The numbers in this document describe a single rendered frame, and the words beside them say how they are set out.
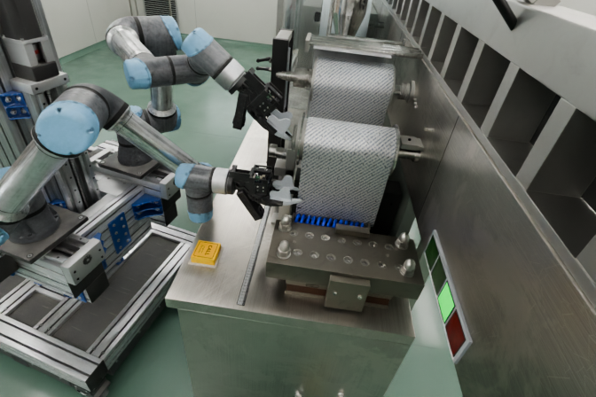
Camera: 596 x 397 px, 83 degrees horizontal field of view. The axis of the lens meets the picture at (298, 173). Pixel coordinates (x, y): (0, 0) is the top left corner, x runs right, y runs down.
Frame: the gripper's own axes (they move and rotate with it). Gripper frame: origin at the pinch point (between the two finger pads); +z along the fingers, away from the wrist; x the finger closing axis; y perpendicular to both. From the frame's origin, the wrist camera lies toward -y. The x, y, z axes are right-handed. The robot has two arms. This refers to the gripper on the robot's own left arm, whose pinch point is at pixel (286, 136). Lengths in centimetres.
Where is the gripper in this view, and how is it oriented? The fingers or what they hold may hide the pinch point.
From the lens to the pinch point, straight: 96.8
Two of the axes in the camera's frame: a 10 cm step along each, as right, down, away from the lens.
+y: 7.0, -5.4, -4.6
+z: 7.0, 6.3, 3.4
